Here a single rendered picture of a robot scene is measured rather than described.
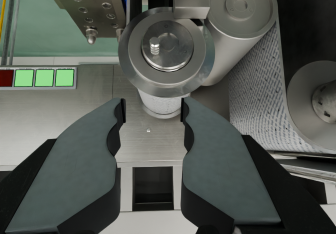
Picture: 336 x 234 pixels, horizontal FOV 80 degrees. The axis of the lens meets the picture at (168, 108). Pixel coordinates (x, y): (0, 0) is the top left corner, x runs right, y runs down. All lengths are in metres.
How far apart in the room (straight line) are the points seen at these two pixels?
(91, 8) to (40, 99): 0.31
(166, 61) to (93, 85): 0.41
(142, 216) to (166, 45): 0.49
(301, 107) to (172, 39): 0.22
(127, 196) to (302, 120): 0.48
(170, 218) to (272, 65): 0.48
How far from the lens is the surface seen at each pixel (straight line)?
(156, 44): 0.27
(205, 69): 0.31
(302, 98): 0.37
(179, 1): 0.32
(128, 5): 0.37
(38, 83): 0.73
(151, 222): 0.65
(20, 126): 0.74
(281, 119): 0.36
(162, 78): 0.29
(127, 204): 0.65
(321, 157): 0.55
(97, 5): 0.62
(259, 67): 0.42
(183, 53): 0.30
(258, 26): 0.38
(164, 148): 0.61
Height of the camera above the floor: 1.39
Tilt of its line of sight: 10 degrees down
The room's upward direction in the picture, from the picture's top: 179 degrees clockwise
